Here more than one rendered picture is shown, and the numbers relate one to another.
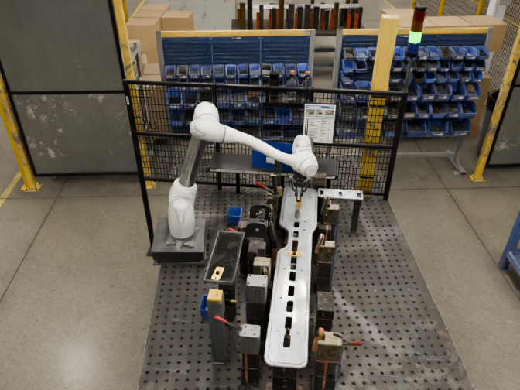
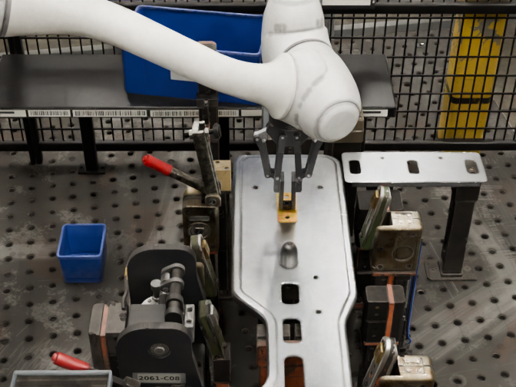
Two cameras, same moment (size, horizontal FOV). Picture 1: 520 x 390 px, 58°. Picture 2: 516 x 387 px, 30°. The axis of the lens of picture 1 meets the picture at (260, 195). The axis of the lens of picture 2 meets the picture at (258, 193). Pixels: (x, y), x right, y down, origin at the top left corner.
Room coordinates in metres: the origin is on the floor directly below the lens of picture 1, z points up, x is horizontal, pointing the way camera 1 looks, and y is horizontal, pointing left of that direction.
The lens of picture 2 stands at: (1.03, -0.01, 2.23)
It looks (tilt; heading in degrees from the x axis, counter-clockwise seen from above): 40 degrees down; 353
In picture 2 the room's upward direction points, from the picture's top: straight up
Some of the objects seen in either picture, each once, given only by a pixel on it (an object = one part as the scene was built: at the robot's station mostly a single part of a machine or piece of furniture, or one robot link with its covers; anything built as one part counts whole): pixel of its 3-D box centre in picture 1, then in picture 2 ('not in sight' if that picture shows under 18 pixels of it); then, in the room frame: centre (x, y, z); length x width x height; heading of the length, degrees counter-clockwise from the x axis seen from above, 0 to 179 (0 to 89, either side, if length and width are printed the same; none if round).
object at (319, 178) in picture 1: (318, 196); (339, 175); (2.66, -0.40, 0.88); 0.08 x 0.08 x 0.36; 83
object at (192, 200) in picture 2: (271, 218); (203, 263); (2.42, -0.08, 0.88); 0.07 x 0.06 x 0.35; 83
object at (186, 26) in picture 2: (275, 155); (197, 54); (2.85, -0.11, 1.10); 0.30 x 0.17 x 0.13; 74
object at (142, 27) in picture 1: (167, 50); not in sight; (6.98, 1.38, 0.52); 1.20 x 0.80 x 1.05; 179
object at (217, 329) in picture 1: (217, 330); not in sight; (1.49, 0.20, 0.92); 0.08 x 0.08 x 0.44; 83
